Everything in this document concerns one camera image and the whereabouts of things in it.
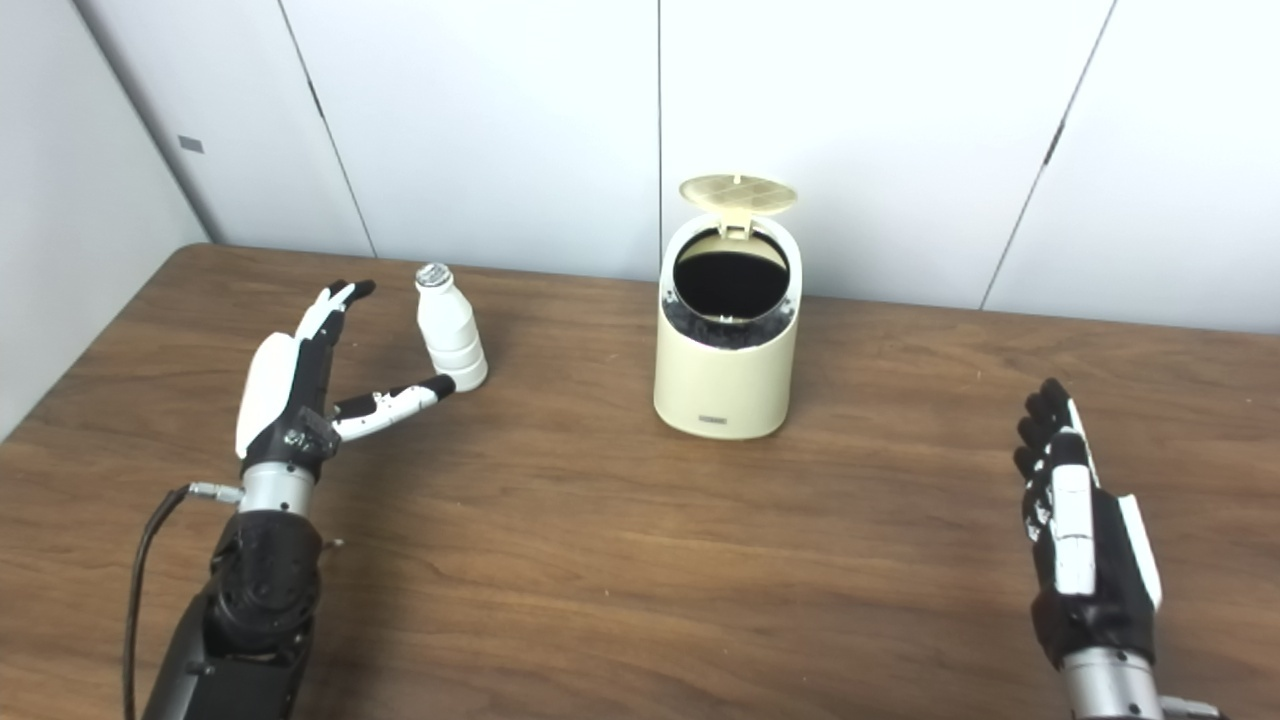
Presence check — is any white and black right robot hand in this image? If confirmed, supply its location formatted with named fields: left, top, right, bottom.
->
left=1013, top=378, right=1164, bottom=669

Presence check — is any small white plastic bottle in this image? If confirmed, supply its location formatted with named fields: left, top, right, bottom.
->
left=415, top=263, right=490, bottom=393

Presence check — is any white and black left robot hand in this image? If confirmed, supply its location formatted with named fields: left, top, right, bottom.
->
left=235, top=280, right=458, bottom=471

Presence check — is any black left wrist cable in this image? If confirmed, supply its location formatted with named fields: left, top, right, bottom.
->
left=122, top=482, right=244, bottom=720

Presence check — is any round cream bin lid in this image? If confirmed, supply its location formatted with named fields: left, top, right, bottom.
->
left=679, top=175, right=800, bottom=241

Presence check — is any cream-colored bin body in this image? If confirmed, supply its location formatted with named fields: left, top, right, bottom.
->
left=653, top=213, right=803, bottom=440

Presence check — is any black bin liner bag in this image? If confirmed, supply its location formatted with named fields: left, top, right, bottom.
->
left=660, top=285, right=799, bottom=349

